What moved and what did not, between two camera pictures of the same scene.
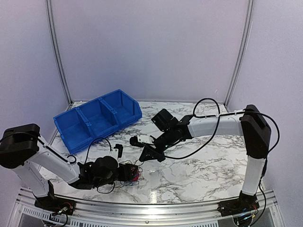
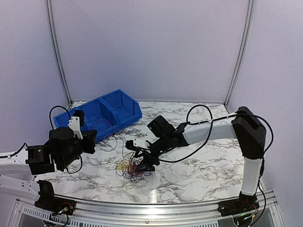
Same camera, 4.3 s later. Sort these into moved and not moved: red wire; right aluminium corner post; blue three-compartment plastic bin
Moved: red wire
Not moved: blue three-compartment plastic bin; right aluminium corner post
